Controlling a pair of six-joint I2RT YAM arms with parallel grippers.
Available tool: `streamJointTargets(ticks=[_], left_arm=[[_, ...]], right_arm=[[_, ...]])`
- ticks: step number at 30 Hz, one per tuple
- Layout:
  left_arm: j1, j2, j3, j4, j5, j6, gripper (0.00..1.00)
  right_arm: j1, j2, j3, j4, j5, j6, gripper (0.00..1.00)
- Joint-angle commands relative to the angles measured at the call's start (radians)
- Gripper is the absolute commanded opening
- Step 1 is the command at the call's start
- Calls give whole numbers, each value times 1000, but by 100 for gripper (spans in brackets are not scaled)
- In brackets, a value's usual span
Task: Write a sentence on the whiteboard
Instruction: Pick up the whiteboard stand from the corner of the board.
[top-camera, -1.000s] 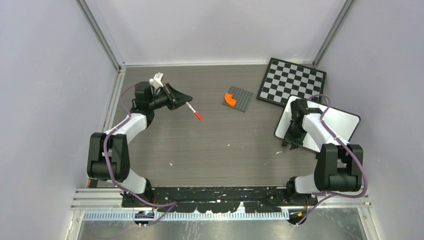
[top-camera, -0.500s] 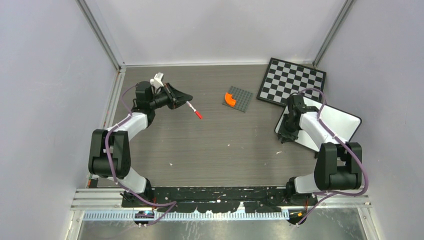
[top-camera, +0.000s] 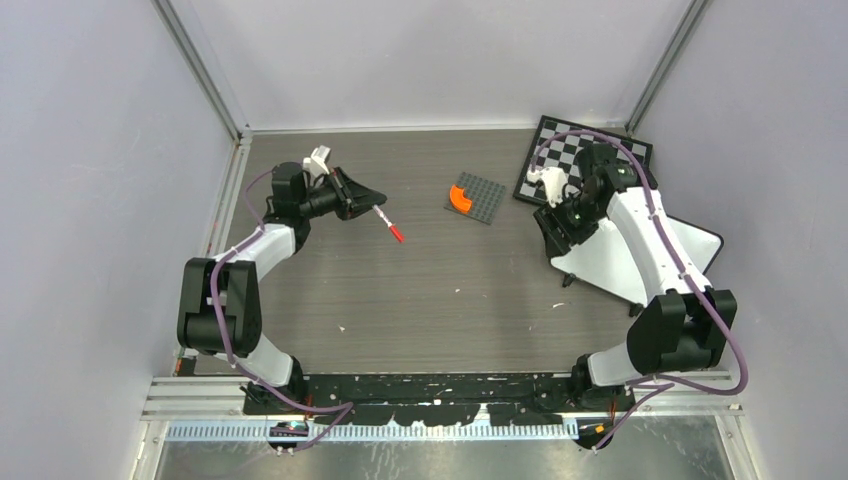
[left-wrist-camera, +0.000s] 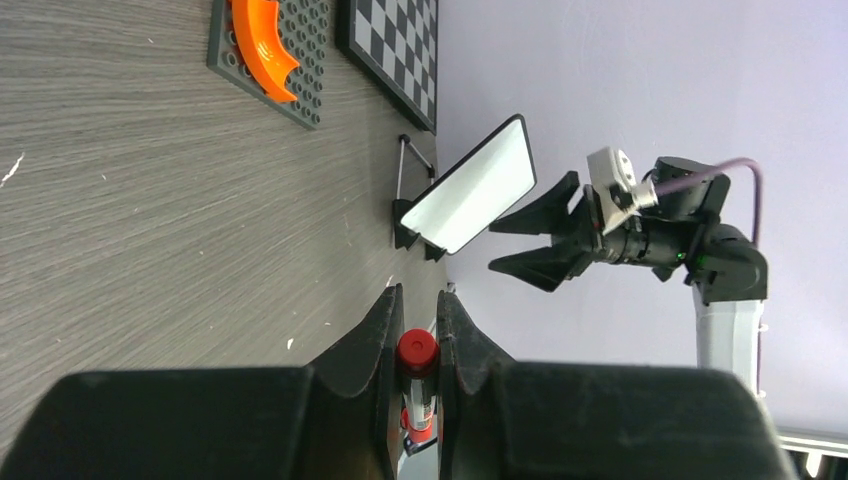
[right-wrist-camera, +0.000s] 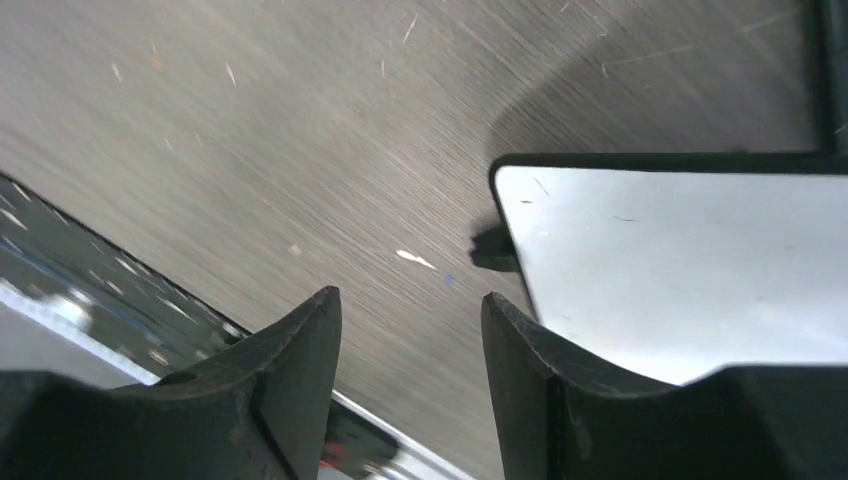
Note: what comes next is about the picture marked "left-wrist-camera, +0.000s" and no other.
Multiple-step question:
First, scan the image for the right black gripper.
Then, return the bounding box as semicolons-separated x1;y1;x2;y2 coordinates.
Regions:
488;170;647;294

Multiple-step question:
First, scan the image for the white whiteboard with black frame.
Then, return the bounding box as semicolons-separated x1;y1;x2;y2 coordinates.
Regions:
391;113;537;262

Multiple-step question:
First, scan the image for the grey lego baseplate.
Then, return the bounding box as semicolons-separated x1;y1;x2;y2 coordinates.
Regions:
207;0;330;130

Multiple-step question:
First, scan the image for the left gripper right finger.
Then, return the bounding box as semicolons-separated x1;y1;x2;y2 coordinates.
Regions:
437;292;797;479

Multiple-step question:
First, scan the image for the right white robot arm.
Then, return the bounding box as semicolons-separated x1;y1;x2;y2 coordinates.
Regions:
489;147;768;392

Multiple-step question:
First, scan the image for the orange curved lego piece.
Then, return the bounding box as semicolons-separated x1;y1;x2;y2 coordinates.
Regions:
230;0;300;103

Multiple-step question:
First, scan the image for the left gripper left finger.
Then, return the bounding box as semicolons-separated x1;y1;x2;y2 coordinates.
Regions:
1;285;404;479

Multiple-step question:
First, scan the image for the red whiteboard marker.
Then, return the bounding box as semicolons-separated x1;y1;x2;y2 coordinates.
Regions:
396;328;440;457

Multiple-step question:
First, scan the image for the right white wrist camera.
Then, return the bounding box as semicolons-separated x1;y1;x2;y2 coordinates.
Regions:
587;147;658;235

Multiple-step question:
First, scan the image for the black white checkerboard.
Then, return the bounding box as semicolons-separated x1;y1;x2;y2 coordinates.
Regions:
335;0;440;133

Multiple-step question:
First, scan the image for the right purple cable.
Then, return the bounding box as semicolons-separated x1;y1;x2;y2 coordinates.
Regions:
652;157;764;246

